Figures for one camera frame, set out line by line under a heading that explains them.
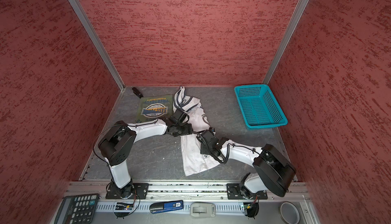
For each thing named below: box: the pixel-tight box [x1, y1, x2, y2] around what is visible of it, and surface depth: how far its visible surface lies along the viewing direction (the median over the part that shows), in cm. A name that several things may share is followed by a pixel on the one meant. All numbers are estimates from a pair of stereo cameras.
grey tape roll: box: [278, 201, 301, 224], surface depth 70 cm
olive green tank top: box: [135, 93, 176, 123], surface depth 108 cm
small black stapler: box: [131, 86, 144, 99], surface depth 116 cm
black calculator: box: [53, 192, 99, 224], surface depth 69 cm
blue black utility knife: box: [149, 200, 184, 214], surface depth 69 cm
